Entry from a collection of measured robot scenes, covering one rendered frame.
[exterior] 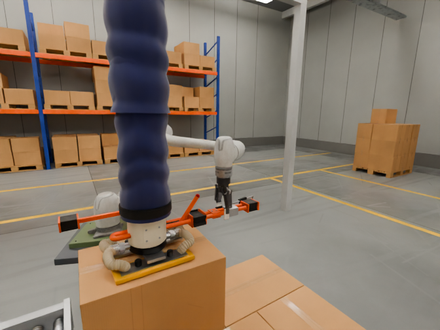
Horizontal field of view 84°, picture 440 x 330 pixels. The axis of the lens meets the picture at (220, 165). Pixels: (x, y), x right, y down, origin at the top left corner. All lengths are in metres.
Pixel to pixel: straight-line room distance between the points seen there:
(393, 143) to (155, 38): 6.93
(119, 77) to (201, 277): 0.90
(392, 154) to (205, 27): 7.96
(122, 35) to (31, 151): 7.40
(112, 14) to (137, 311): 1.11
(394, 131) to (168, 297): 6.92
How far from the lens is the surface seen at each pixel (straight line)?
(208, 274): 1.22
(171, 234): 1.25
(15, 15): 9.84
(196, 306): 1.29
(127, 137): 1.02
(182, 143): 1.41
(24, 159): 8.34
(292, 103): 3.99
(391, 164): 7.58
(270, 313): 1.57
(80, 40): 8.38
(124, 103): 1.01
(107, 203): 1.80
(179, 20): 10.72
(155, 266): 1.15
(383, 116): 8.29
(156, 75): 1.00
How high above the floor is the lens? 1.61
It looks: 12 degrees down
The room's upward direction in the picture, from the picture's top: 1 degrees clockwise
